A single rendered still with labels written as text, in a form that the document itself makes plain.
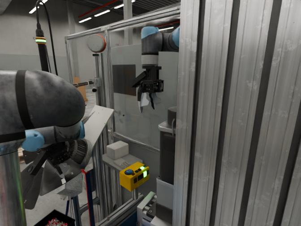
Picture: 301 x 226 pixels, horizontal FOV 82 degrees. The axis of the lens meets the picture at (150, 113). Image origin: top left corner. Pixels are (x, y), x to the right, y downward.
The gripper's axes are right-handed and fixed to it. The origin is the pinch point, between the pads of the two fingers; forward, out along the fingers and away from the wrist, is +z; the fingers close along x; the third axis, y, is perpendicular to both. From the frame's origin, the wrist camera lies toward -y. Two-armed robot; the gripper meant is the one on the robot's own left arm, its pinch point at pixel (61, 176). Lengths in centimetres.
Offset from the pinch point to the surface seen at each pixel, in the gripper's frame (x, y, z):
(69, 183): 10.8, 3.2, 15.2
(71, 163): 6.1, 8.3, 1.4
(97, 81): 52, 67, -22
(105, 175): 61, 44, 78
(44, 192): 1.3, -9.1, 2.0
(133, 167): -12.8, 33.9, 17.5
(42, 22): 1215, 503, -176
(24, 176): 31.9, -11.5, 6.7
